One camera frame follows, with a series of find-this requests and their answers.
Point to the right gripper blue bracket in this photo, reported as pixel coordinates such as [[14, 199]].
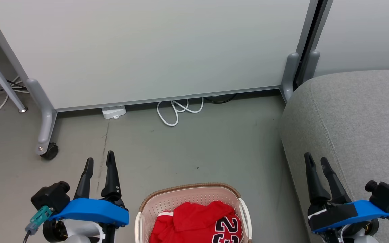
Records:
[[346, 214]]

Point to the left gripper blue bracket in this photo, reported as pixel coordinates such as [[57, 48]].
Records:
[[93, 209]]

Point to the red basketball jersey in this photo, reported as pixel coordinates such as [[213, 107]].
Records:
[[194, 221]]

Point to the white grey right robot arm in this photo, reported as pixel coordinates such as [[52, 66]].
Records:
[[363, 239]]

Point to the grey fabric sofa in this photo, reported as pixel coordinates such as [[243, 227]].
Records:
[[356, 128]]

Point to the white power adapter box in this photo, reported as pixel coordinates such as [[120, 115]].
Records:
[[113, 112]]

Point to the grey partition foot with caster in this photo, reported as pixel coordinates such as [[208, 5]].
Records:
[[46, 118]]

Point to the cream perforated laundry basket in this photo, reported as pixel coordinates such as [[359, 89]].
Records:
[[181, 197]]

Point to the wide white partition panel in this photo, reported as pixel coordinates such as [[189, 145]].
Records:
[[154, 50]]

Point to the narrow white partition panel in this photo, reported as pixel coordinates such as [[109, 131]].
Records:
[[366, 33]]

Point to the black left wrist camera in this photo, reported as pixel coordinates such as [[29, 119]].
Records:
[[51, 197]]

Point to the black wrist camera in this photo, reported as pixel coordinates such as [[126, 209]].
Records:
[[51, 197], [388, 195]]

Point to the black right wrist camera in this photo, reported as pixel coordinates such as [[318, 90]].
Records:
[[388, 195]]

